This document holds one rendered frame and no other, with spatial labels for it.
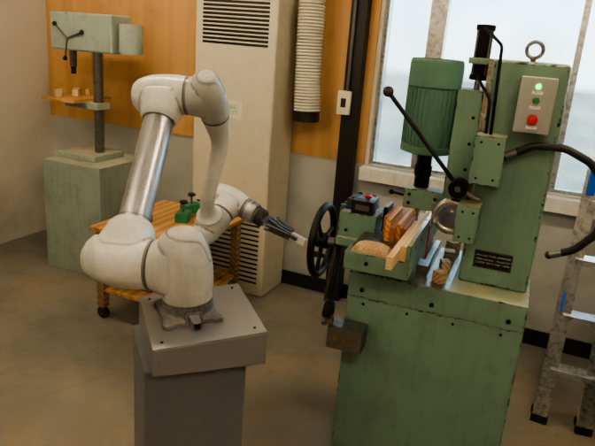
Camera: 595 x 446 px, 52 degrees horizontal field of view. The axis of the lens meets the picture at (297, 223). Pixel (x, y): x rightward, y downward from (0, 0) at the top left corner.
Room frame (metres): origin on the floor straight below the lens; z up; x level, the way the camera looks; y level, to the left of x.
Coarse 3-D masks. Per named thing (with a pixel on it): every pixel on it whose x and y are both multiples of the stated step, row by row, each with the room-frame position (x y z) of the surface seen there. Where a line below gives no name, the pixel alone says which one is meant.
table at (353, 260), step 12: (432, 228) 2.16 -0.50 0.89; (336, 240) 2.05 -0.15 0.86; (348, 240) 2.04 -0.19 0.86; (360, 240) 1.94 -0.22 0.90; (372, 240) 1.95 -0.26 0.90; (396, 240) 1.97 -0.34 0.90; (348, 252) 1.82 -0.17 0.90; (360, 252) 1.81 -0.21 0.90; (420, 252) 1.94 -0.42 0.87; (348, 264) 1.82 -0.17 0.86; (360, 264) 1.80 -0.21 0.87; (372, 264) 1.79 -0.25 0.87; (384, 264) 1.78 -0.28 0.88; (396, 264) 1.76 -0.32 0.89; (408, 264) 1.75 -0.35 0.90; (396, 276) 1.76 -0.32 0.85; (408, 276) 1.77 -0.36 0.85
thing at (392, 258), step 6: (420, 216) 2.15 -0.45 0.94; (408, 228) 1.98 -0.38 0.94; (408, 234) 1.92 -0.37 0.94; (402, 240) 1.85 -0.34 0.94; (396, 246) 1.78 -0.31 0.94; (390, 252) 1.72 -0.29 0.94; (396, 252) 1.73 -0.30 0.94; (390, 258) 1.68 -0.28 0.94; (396, 258) 1.72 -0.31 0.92; (390, 264) 1.68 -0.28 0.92; (390, 270) 1.68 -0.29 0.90
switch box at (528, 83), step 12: (528, 84) 1.80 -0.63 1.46; (552, 84) 1.77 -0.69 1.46; (528, 96) 1.79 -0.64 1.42; (540, 96) 1.78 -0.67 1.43; (552, 96) 1.77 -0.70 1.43; (516, 108) 1.81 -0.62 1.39; (528, 108) 1.79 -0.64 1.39; (540, 108) 1.78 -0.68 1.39; (552, 108) 1.77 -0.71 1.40; (516, 120) 1.80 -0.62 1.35; (540, 120) 1.78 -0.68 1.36; (528, 132) 1.79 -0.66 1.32; (540, 132) 1.78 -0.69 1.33
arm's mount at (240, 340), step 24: (216, 288) 1.86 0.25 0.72; (240, 288) 1.87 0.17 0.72; (144, 312) 1.68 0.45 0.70; (240, 312) 1.71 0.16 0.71; (144, 336) 1.65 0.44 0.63; (168, 336) 1.55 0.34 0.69; (192, 336) 1.56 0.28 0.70; (216, 336) 1.56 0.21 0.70; (240, 336) 1.57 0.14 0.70; (264, 336) 1.60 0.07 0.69; (168, 360) 1.50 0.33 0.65; (192, 360) 1.52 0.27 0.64; (216, 360) 1.55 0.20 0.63; (240, 360) 1.57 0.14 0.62; (264, 360) 1.60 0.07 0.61
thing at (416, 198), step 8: (408, 184) 2.10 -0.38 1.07; (408, 192) 2.04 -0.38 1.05; (416, 192) 2.03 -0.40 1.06; (424, 192) 2.02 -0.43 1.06; (432, 192) 2.01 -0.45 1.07; (440, 192) 2.01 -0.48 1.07; (408, 200) 2.04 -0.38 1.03; (416, 200) 2.03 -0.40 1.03; (424, 200) 2.02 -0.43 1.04; (440, 200) 2.00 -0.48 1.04; (416, 208) 2.03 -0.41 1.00; (424, 208) 2.02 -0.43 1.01
